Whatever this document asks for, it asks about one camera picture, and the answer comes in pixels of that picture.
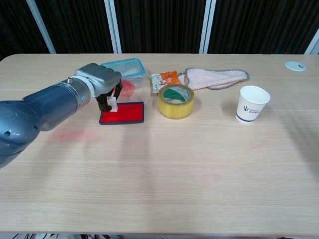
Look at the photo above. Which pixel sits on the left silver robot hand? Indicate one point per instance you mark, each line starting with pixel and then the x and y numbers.
pixel 99 77

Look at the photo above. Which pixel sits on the yellow packing tape roll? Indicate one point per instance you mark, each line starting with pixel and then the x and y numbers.
pixel 175 109

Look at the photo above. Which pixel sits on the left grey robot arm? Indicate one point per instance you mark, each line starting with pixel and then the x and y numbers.
pixel 37 112

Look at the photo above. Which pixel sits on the clear container with blue lid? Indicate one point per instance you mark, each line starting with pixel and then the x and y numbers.
pixel 130 68

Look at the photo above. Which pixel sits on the white stamp with red base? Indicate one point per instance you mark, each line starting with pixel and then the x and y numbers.
pixel 112 103

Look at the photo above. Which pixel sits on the red ink pad clear lid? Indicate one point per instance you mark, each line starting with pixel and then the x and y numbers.
pixel 129 113

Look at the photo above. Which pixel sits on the orange white snack packet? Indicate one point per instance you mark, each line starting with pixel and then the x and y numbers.
pixel 164 78

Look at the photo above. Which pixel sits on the white paper cup blue print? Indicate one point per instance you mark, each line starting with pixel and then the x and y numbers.
pixel 250 107

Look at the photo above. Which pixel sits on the white partition post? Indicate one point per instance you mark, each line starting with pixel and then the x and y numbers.
pixel 113 25
pixel 41 25
pixel 312 46
pixel 207 25

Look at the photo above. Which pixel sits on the pink cloth with grey edge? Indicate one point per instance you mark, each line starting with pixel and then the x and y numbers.
pixel 211 78

